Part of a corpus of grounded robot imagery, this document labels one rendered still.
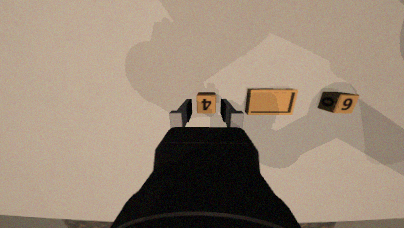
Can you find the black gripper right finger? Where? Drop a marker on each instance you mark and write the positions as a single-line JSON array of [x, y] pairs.
[[229, 115]]

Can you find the orange cube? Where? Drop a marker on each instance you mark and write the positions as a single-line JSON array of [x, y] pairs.
[[338, 102], [206, 103]]

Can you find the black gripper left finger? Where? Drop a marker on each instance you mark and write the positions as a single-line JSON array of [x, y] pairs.
[[183, 114]]

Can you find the orange rectangular tray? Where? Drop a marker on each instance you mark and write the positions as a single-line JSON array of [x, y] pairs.
[[270, 101]]

